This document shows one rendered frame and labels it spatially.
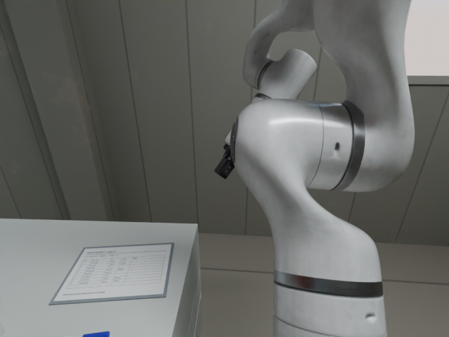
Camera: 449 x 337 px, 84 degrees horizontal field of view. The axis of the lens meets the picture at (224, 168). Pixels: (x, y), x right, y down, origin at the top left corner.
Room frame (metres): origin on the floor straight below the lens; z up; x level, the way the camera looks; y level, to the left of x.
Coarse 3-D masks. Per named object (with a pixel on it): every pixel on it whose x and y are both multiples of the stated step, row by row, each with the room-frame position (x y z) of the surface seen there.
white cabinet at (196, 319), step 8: (200, 280) 0.55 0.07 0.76; (200, 288) 0.54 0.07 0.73; (200, 296) 0.51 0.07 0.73; (200, 304) 0.51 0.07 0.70; (192, 312) 0.41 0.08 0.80; (200, 312) 0.50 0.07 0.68; (192, 320) 0.40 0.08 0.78; (200, 320) 0.49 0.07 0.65; (192, 328) 0.40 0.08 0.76; (200, 328) 0.48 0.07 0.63; (192, 336) 0.39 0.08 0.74; (200, 336) 0.48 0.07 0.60
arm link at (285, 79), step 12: (288, 60) 0.60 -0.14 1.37; (300, 60) 0.60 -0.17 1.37; (312, 60) 0.60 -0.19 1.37; (264, 72) 0.61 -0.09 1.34; (276, 72) 0.60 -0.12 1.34; (288, 72) 0.59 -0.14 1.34; (300, 72) 0.59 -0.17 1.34; (312, 72) 0.60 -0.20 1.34; (264, 84) 0.60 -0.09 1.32; (276, 84) 0.58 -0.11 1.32; (288, 84) 0.57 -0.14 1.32; (300, 84) 0.59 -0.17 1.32; (276, 96) 0.56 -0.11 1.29; (288, 96) 0.57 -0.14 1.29
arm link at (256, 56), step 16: (288, 0) 0.53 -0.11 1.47; (304, 0) 0.51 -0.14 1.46; (272, 16) 0.57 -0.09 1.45; (288, 16) 0.54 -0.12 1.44; (304, 16) 0.52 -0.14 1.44; (256, 32) 0.60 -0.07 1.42; (272, 32) 0.58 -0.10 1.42; (256, 48) 0.62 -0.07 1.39; (256, 64) 0.63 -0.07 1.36; (256, 80) 0.63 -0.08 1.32
